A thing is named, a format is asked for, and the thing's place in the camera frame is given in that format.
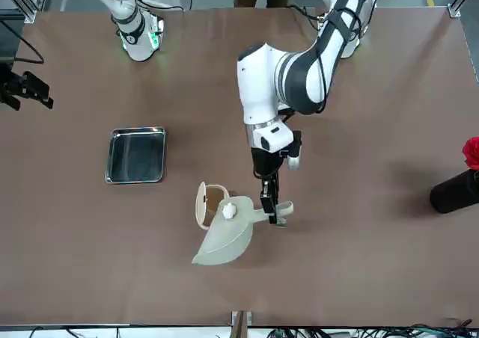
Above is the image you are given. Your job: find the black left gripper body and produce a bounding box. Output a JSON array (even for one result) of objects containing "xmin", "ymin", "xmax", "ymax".
[{"xmin": 251, "ymin": 147, "xmax": 285, "ymax": 182}]

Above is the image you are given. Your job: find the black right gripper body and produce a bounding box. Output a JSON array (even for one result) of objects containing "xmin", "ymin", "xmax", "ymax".
[{"xmin": 0, "ymin": 64, "xmax": 24, "ymax": 96}]

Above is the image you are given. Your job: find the beige plastic dustpan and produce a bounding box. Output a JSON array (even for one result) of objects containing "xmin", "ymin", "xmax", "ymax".
[{"xmin": 191, "ymin": 194, "xmax": 295, "ymax": 267}]

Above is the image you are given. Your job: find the rectangular metal tray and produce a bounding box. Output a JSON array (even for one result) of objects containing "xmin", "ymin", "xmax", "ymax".
[{"xmin": 104, "ymin": 126, "xmax": 166, "ymax": 185}]

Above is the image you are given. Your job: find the beige lidded trash bin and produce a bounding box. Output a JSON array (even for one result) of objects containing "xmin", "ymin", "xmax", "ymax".
[{"xmin": 195, "ymin": 181, "xmax": 233, "ymax": 230}]

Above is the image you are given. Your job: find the black cylindrical vase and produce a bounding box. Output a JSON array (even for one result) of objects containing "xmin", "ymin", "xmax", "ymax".
[{"xmin": 429, "ymin": 169, "xmax": 479, "ymax": 215}]

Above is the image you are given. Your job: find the red rose bouquet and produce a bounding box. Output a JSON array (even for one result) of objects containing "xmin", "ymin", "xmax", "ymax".
[{"xmin": 462, "ymin": 136, "xmax": 479, "ymax": 170}]

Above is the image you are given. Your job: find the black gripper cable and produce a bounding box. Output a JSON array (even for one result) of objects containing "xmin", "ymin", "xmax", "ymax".
[{"xmin": 0, "ymin": 19, "xmax": 46, "ymax": 66}]

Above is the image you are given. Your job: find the aluminium profile post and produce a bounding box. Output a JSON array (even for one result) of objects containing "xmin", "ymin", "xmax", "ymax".
[{"xmin": 231, "ymin": 310, "xmax": 252, "ymax": 338}]

